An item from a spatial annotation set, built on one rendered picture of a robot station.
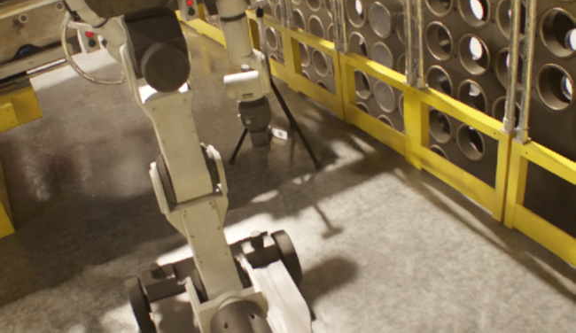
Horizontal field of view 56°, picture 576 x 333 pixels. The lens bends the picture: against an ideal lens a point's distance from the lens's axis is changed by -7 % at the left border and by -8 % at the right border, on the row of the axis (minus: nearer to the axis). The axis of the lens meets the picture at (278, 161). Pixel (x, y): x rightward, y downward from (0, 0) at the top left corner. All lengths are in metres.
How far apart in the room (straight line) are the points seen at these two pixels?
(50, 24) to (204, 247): 1.59
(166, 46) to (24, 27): 1.60
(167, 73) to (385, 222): 1.25
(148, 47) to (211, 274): 0.67
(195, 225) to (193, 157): 0.20
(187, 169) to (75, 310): 0.90
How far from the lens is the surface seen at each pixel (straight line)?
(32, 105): 2.73
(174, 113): 1.57
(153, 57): 1.35
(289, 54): 3.35
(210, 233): 1.66
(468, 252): 2.19
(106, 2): 1.41
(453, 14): 3.39
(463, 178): 2.41
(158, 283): 1.91
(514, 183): 2.20
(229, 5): 1.48
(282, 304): 1.79
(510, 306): 2.02
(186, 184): 1.58
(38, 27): 2.89
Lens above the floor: 1.45
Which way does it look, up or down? 32 degrees down
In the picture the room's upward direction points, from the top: 9 degrees counter-clockwise
